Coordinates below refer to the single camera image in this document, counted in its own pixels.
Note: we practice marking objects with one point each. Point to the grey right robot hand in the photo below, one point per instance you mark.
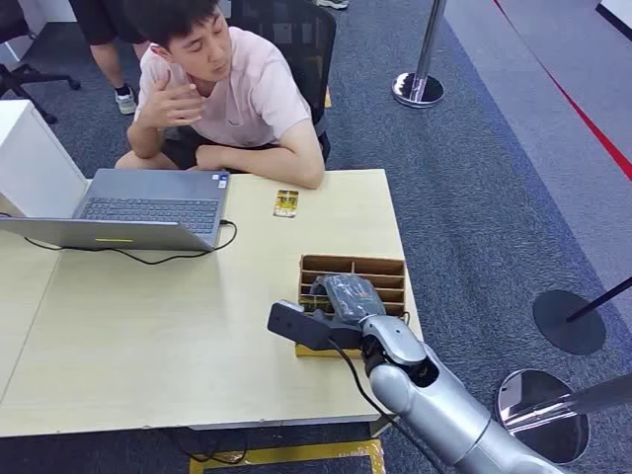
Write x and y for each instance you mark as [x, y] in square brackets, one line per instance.
[352, 298]

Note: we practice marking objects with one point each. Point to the black mesh office chair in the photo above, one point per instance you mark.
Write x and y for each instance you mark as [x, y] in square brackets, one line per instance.
[306, 46]

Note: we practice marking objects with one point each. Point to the grey laptop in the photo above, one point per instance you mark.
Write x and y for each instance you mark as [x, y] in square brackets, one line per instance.
[148, 209]

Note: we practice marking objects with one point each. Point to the person's left forearm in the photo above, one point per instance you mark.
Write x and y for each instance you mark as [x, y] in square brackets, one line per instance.
[282, 167]

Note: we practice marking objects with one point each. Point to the person's right hand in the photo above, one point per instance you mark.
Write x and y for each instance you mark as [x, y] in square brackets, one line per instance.
[170, 104]

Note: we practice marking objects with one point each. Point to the standing person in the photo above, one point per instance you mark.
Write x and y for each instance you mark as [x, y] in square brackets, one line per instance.
[109, 39]

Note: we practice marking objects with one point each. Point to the dark wrist camera box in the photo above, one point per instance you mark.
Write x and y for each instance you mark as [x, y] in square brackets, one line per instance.
[301, 327]

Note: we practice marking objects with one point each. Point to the cardboard slotted card holder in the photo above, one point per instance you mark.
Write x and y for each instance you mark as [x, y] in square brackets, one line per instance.
[375, 271]

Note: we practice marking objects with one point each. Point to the black swivel chair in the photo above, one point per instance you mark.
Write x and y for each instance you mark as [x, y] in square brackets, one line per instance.
[20, 75]

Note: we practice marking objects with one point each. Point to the person's left hand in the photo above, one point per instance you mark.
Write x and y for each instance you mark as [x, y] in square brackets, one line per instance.
[210, 159]

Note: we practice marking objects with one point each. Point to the white board with black edge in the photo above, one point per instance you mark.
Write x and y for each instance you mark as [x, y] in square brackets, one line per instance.
[620, 10]

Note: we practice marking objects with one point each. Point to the black stanchion with flat base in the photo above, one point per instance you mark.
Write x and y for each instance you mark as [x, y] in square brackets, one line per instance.
[568, 324]

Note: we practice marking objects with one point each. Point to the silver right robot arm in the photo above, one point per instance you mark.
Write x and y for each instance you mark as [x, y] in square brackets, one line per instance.
[444, 405]

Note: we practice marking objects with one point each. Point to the grey shoe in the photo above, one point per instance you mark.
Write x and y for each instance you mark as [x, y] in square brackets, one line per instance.
[333, 3]

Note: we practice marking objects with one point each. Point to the person's right forearm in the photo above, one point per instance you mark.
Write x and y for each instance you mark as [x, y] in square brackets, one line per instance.
[143, 141]

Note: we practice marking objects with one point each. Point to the chrome stanchion with round base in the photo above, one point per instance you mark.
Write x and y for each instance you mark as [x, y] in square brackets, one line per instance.
[420, 85]

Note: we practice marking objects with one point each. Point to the white cabinet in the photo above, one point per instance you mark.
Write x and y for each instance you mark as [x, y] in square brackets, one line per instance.
[35, 157]

